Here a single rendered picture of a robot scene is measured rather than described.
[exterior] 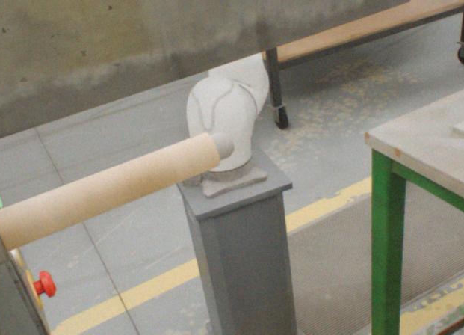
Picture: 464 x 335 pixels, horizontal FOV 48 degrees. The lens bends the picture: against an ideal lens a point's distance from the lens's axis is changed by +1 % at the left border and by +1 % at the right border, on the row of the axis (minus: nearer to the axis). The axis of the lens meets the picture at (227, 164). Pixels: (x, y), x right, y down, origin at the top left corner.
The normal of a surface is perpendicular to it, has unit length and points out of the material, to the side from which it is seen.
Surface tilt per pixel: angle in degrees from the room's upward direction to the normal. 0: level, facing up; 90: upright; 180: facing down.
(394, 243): 90
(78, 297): 0
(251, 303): 90
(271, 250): 90
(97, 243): 0
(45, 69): 90
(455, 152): 0
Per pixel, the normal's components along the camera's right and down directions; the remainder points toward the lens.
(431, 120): -0.14, -0.84
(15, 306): 0.47, 0.41
